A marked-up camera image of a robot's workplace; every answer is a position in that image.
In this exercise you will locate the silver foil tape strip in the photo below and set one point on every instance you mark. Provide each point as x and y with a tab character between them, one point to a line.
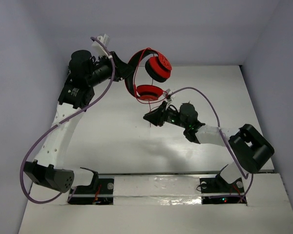
156	190

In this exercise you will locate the red black headphones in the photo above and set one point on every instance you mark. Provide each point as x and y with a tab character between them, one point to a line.
158	68

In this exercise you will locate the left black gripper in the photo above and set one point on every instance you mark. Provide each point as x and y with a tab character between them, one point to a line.
116	66

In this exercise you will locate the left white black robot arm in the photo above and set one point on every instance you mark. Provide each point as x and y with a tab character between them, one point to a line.
89	78

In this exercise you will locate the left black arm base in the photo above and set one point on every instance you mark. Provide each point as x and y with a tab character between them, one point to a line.
98	192

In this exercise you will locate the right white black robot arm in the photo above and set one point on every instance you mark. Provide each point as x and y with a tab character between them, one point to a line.
249	150

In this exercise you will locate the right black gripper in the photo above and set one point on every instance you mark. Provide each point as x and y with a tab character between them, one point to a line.
158	115

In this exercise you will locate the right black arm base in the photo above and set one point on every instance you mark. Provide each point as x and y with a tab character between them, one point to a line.
226	187

